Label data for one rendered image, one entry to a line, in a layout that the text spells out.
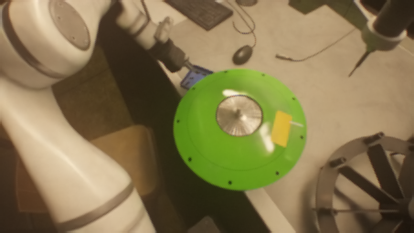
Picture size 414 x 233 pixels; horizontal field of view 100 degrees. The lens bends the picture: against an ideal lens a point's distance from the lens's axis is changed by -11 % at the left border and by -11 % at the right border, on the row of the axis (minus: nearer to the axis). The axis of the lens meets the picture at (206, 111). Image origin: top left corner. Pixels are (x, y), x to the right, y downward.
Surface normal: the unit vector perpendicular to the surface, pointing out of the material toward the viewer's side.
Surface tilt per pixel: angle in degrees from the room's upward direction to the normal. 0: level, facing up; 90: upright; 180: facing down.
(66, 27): 81
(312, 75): 0
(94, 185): 40
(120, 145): 0
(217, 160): 21
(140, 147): 0
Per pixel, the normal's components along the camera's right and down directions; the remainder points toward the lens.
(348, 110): -0.11, -0.46
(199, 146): -0.39, -0.22
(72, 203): 0.20, -0.15
